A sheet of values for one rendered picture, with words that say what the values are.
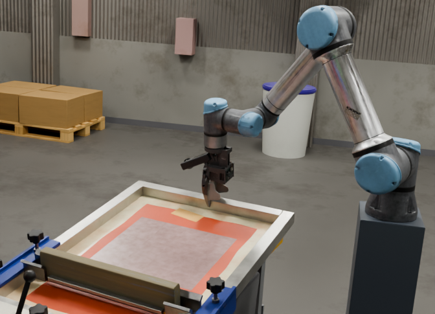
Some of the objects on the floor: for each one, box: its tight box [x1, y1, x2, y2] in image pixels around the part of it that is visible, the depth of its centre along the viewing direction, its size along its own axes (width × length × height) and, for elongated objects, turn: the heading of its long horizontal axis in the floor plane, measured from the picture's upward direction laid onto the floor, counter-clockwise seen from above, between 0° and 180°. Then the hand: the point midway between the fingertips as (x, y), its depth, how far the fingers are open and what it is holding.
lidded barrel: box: [262, 82, 317, 159], centre depth 725 cm, size 62×62×79 cm
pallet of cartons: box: [0, 80, 105, 143], centre depth 772 cm, size 142×102×50 cm
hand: (210, 200), depth 210 cm, fingers closed on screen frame, 4 cm apart
